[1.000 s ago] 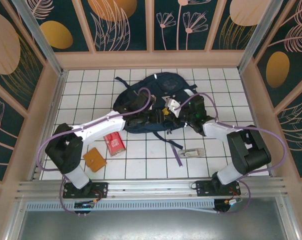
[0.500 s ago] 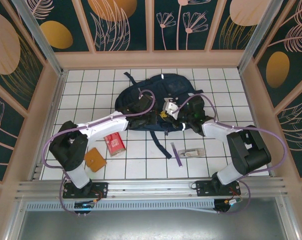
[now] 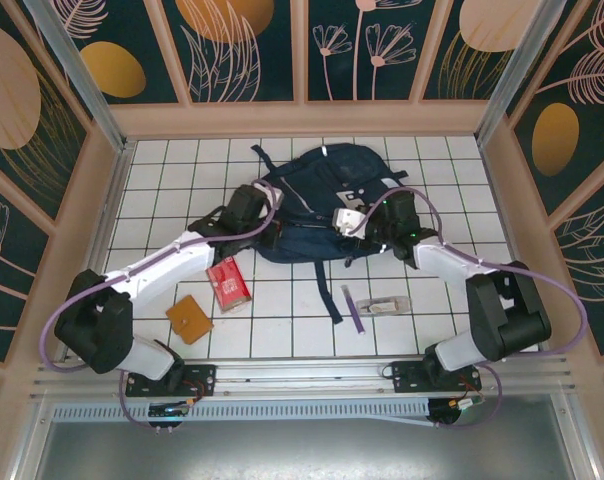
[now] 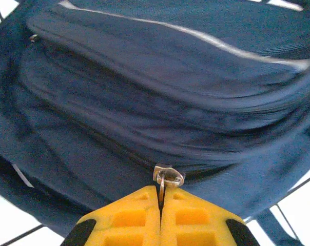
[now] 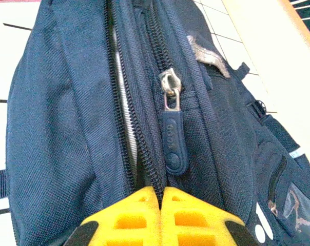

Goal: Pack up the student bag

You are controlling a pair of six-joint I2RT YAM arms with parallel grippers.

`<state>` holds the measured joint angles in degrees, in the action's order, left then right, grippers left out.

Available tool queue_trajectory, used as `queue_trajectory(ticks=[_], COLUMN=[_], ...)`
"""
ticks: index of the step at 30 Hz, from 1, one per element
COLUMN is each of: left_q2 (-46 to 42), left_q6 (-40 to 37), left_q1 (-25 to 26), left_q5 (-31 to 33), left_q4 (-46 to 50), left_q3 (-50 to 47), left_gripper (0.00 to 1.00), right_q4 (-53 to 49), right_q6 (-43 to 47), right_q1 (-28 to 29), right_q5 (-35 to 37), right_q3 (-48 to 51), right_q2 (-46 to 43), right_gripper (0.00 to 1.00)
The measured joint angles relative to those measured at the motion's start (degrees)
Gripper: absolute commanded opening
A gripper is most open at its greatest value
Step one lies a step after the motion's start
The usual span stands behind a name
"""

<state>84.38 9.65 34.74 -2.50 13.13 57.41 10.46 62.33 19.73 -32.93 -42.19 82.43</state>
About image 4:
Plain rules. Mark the navy blue backpack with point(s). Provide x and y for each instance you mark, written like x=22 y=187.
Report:
x=144 y=102

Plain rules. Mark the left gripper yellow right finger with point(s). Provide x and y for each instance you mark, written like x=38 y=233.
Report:
x=196 y=223

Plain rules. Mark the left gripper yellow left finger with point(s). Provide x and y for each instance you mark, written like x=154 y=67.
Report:
x=124 y=223

